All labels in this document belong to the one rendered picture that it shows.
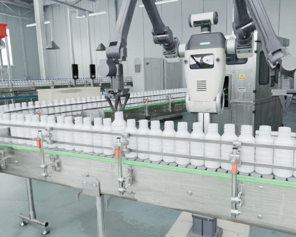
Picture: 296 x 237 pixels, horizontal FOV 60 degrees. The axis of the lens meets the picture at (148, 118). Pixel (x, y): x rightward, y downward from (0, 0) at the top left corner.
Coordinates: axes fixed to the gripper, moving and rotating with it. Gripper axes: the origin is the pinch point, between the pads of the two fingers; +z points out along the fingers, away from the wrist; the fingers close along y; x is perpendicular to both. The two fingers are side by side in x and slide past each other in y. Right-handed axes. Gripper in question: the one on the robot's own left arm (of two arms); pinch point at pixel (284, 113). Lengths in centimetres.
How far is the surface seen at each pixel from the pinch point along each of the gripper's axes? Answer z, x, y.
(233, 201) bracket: 34.6, -20.4, -14.6
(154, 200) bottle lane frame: 40, -12, -47
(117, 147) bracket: 21, -26, -59
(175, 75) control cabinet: -242, 595, -284
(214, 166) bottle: 23.8, -15.3, -22.8
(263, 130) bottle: 10.0, -18.6, -6.7
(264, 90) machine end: -119, 364, -23
